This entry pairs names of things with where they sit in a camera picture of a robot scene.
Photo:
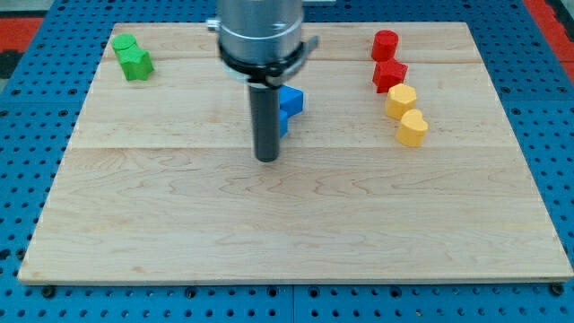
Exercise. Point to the blue cube block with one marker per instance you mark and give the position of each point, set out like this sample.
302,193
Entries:
291,100

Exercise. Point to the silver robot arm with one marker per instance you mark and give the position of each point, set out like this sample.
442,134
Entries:
260,42

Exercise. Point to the blue triangle block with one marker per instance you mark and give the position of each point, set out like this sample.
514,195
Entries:
283,122

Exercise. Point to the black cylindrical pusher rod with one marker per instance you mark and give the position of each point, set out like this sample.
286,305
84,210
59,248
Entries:
265,107

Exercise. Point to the wooden board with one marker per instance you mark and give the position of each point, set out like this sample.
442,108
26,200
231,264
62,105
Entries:
159,185

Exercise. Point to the yellow heart block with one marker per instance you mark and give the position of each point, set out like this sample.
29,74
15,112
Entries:
412,129

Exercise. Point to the yellow hexagon block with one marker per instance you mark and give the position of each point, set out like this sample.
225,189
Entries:
400,98

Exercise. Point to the red star block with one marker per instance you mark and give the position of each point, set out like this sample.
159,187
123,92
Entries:
388,74

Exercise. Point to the red cylinder block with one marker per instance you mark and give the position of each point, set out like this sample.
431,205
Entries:
384,45

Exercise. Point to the green star block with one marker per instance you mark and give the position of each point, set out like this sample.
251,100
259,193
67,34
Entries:
136,64

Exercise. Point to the green cylinder block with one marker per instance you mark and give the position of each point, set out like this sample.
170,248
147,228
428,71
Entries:
121,43

